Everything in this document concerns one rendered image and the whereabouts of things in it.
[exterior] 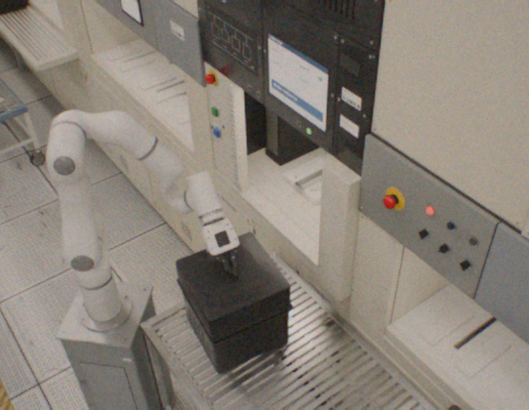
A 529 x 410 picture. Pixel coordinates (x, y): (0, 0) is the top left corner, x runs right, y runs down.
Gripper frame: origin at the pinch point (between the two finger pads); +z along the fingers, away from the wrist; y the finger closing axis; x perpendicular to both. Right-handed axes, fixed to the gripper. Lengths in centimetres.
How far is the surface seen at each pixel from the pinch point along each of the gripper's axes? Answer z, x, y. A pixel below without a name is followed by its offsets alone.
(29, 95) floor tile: -156, 310, -23
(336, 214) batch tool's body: -4.5, -20.1, 32.0
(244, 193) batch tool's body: -21, 52, 30
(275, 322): 22.9, 2.1, 8.4
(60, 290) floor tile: -9, 162, -51
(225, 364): 30.4, 9.6, -10.4
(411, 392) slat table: 58, -13, 38
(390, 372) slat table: 52, -7, 37
